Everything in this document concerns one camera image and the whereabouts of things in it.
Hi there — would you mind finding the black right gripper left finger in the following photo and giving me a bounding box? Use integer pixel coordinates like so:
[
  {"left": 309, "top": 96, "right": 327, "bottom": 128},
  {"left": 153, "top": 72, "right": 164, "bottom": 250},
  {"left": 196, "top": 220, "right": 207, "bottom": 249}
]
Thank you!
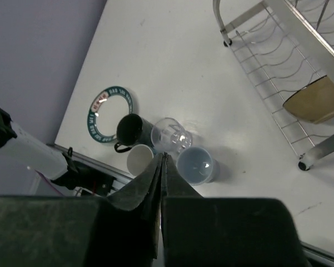
[{"left": 0, "top": 154, "right": 163, "bottom": 266}]

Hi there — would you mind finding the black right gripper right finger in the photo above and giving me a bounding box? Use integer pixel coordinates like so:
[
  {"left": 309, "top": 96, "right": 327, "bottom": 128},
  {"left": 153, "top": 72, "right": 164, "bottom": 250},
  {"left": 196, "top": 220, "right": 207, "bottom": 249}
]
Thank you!
[{"left": 161, "top": 154, "right": 309, "bottom": 266}]

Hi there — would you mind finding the grey blue plastic cup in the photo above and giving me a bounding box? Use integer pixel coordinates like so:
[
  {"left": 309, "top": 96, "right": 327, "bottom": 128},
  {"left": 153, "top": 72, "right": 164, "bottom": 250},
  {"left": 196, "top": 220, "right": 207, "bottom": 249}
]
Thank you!
[{"left": 176, "top": 146, "right": 220, "bottom": 186}]

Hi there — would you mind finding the black mug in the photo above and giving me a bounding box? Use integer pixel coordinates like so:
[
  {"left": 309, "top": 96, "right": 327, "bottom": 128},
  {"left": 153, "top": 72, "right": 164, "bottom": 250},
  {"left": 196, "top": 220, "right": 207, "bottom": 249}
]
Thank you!
[{"left": 114, "top": 113, "right": 153, "bottom": 153}]

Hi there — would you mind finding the black bowl tan outside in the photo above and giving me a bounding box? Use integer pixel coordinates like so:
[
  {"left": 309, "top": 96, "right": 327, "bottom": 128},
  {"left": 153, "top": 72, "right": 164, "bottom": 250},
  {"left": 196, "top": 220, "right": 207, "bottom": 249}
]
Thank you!
[{"left": 283, "top": 76, "right": 334, "bottom": 124}]

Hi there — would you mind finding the stainless steel dish rack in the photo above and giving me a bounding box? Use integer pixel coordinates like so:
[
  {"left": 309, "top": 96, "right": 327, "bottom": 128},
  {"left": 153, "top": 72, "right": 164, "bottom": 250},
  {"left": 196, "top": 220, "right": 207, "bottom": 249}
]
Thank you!
[{"left": 212, "top": 1, "right": 334, "bottom": 171}]

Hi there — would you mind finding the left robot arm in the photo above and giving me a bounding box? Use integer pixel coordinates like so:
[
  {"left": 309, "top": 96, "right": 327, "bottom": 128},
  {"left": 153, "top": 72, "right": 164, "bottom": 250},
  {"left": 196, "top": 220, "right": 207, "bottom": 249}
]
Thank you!
[{"left": 0, "top": 108, "right": 79, "bottom": 190}]

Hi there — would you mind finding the teal mug white inside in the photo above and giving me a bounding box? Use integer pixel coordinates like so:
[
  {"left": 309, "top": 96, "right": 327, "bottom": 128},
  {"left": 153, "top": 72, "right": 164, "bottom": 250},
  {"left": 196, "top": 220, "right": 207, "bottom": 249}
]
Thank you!
[{"left": 127, "top": 144, "right": 156, "bottom": 176}]

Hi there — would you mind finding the clear plastic glass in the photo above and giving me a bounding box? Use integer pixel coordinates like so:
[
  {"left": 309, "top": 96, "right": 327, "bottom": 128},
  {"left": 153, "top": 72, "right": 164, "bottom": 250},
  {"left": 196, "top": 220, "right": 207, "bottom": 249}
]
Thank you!
[{"left": 151, "top": 117, "right": 193, "bottom": 154}]

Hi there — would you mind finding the white plate green rim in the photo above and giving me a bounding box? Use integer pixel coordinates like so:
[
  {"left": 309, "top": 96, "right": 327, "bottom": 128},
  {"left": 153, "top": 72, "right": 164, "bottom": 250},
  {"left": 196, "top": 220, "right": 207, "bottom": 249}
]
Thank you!
[{"left": 87, "top": 86, "right": 134, "bottom": 144}]

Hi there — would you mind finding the aluminium mounting rail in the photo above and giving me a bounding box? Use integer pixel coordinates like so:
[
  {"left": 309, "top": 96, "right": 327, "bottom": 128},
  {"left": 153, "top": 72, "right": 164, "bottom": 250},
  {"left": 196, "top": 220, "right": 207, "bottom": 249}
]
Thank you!
[{"left": 48, "top": 144, "right": 133, "bottom": 196}]

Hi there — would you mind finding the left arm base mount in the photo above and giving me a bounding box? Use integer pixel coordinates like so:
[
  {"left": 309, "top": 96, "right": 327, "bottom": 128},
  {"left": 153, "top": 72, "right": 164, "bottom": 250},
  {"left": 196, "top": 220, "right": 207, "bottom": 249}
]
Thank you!
[{"left": 52, "top": 147, "right": 114, "bottom": 197}]

